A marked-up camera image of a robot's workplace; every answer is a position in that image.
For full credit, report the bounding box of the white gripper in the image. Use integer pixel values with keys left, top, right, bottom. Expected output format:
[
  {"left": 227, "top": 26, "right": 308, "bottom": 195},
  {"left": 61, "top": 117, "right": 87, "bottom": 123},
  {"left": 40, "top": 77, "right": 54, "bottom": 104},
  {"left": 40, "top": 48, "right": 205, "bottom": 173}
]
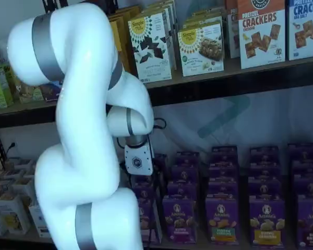
[{"left": 124, "top": 144, "right": 164, "bottom": 186}]

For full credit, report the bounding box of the purple Annie's snack box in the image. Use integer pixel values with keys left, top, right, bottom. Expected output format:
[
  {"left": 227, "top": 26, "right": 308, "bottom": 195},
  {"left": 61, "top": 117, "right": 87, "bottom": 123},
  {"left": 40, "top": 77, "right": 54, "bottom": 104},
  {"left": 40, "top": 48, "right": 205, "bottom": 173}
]
[
  {"left": 211, "top": 145, "right": 238, "bottom": 158},
  {"left": 247, "top": 177, "right": 283, "bottom": 201},
  {"left": 174, "top": 152, "right": 200, "bottom": 167},
  {"left": 167, "top": 181, "right": 199, "bottom": 200},
  {"left": 287, "top": 142, "right": 313, "bottom": 161},
  {"left": 207, "top": 181, "right": 238, "bottom": 200},
  {"left": 210, "top": 156, "right": 238, "bottom": 170},
  {"left": 249, "top": 146, "right": 280, "bottom": 164},
  {"left": 248, "top": 161, "right": 282, "bottom": 179},
  {"left": 208, "top": 168, "right": 238, "bottom": 183},
  {"left": 171, "top": 165, "right": 200, "bottom": 183},
  {"left": 291, "top": 159, "right": 313, "bottom": 177},
  {"left": 293, "top": 174, "right": 313, "bottom": 197}
]

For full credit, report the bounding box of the purple Annie's box violet patch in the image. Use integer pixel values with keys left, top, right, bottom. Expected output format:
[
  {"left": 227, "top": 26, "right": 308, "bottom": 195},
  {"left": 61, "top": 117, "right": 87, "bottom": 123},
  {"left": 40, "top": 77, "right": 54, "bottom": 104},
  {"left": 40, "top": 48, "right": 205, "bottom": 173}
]
[{"left": 162, "top": 194, "right": 198, "bottom": 244}]

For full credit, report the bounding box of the purple Annie's box green patch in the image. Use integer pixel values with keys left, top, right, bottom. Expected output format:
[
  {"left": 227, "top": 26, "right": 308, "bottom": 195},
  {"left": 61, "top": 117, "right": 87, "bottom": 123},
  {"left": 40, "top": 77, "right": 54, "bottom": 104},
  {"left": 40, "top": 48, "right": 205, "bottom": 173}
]
[{"left": 204, "top": 196, "right": 240, "bottom": 245}]

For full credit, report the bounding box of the black metal shelf rack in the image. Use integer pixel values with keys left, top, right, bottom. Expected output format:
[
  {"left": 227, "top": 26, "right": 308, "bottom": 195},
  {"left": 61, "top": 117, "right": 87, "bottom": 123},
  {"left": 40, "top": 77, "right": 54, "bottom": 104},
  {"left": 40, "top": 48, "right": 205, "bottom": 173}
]
[
  {"left": 0, "top": 108, "right": 59, "bottom": 170},
  {"left": 41, "top": 0, "right": 313, "bottom": 109}
]

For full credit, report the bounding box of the purple Annie's box yellow patch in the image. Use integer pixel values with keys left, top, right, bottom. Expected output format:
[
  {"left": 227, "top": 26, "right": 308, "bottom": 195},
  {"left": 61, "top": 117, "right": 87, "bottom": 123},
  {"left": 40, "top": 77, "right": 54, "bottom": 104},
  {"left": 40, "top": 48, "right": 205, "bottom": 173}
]
[{"left": 249, "top": 197, "right": 286, "bottom": 245}]

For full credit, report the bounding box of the Simple Mills dark cracker box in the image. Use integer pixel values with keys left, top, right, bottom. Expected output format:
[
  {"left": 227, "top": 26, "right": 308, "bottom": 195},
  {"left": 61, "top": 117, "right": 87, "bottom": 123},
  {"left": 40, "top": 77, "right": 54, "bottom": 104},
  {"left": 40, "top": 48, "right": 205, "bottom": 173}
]
[
  {"left": 155, "top": 0, "right": 178, "bottom": 70},
  {"left": 127, "top": 12, "right": 173, "bottom": 84},
  {"left": 141, "top": 4, "right": 175, "bottom": 71}
]

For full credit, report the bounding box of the yellow Revival snack box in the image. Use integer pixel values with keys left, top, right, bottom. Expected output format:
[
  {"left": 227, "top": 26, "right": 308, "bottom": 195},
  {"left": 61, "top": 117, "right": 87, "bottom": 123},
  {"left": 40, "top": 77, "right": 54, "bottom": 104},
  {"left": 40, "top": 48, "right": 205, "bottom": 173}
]
[
  {"left": 117, "top": 4, "right": 143, "bottom": 17},
  {"left": 108, "top": 10, "right": 133, "bottom": 26},
  {"left": 112, "top": 20, "right": 133, "bottom": 77}
]

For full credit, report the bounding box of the Simple Mills snack bar box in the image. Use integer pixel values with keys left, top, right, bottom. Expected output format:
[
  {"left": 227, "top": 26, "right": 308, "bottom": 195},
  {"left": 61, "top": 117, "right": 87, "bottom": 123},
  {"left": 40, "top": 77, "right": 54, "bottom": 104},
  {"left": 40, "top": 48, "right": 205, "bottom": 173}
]
[
  {"left": 182, "top": 15, "right": 224, "bottom": 27},
  {"left": 184, "top": 7, "right": 225, "bottom": 19},
  {"left": 177, "top": 22, "right": 225, "bottom": 78}
]

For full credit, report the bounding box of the blue Zbar box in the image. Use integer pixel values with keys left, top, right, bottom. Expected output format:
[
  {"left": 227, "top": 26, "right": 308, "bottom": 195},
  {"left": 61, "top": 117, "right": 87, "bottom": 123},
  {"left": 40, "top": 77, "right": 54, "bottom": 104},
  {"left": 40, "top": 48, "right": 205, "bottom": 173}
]
[{"left": 40, "top": 81, "right": 63, "bottom": 102}]

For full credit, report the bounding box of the yellow Bobo's box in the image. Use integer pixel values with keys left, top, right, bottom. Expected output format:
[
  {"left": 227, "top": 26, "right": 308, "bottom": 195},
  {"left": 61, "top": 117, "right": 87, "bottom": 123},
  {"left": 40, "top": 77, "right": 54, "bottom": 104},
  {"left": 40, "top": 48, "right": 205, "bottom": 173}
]
[{"left": 13, "top": 82, "right": 45, "bottom": 104}]

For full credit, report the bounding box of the orange pretzel crackers box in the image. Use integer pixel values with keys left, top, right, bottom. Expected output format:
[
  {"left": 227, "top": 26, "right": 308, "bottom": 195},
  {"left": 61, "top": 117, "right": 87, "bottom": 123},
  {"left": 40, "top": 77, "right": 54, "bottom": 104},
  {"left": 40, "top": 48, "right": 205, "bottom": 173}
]
[
  {"left": 236, "top": 0, "right": 287, "bottom": 70},
  {"left": 225, "top": 0, "right": 241, "bottom": 59}
]

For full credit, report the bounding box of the purple Annie's box brown patch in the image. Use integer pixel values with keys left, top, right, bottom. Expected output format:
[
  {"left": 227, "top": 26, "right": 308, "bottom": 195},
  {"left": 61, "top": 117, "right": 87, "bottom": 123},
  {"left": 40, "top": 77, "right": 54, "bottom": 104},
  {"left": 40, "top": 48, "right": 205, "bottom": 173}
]
[{"left": 296, "top": 195, "right": 313, "bottom": 249}]

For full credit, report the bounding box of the blue pretzel crackers box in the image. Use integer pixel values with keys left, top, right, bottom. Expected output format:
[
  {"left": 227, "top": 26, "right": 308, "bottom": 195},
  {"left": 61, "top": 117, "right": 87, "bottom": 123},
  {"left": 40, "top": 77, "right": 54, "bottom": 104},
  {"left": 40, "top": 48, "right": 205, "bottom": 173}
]
[{"left": 287, "top": 0, "right": 313, "bottom": 61}]

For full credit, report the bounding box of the white backdrop sheet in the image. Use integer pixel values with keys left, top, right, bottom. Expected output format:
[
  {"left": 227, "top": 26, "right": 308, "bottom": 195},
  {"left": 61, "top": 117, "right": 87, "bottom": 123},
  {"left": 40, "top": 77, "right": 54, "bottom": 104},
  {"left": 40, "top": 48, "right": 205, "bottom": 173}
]
[{"left": 152, "top": 83, "right": 313, "bottom": 162}]

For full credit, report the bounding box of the white pouch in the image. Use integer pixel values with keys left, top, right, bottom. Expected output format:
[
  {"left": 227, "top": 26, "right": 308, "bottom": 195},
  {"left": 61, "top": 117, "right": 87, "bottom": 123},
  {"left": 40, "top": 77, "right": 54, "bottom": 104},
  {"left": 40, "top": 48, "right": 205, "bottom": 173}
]
[{"left": 0, "top": 47, "right": 10, "bottom": 65}]

